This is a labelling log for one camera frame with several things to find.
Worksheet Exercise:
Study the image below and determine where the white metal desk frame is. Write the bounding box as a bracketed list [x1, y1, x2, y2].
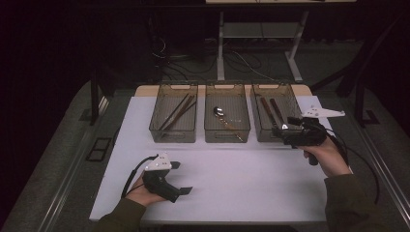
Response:
[205, 0, 358, 83]

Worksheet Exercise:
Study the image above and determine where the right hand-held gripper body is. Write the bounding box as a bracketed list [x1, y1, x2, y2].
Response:
[281, 105, 346, 150]

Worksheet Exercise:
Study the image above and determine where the black metal stand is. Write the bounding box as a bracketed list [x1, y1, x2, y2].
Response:
[89, 72, 112, 127]
[310, 13, 410, 129]

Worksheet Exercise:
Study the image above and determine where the white table board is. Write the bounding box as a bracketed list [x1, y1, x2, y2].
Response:
[89, 95, 376, 225]

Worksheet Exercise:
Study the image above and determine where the wooden-handled knife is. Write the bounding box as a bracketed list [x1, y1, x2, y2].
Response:
[259, 96, 277, 127]

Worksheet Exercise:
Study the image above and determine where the left hand-held gripper black cable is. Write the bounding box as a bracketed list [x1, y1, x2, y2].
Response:
[120, 154, 160, 199]

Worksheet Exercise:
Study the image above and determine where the person's right hand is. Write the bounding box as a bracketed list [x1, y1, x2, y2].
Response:
[297, 138, 352, 178]

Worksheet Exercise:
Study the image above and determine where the hand-held gripper black cable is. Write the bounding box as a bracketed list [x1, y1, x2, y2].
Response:
[322, 125, 381, 205]
[120, 154, 160, 199]

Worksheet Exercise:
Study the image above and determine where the metal floor rail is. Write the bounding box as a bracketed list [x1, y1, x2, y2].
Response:
[38, 96, 110, 232]
[357, 125, 410, 223]

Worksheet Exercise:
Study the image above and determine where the tangle of black cables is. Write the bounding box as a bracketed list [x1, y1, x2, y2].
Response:
[149, 15, 275, 83]

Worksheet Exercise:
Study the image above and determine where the white cable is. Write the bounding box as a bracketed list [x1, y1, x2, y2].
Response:
[231, 51, 277, 82]

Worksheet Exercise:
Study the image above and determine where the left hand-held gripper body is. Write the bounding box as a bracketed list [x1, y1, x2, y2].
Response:
[142, 153, 182, 204]

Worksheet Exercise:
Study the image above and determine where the right hand-held gripper black cable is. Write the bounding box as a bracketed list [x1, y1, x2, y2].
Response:
[322, 125, 381, 205]

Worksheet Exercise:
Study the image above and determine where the person's left hand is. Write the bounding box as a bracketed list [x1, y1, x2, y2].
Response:
[125, 175, 168, 208]

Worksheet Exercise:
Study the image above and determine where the transparent grey plastic bin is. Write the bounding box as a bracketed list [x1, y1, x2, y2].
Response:
[249, 82, 308, 144]
[148, 82, 199, 144]
[203, 82, 251, 144]

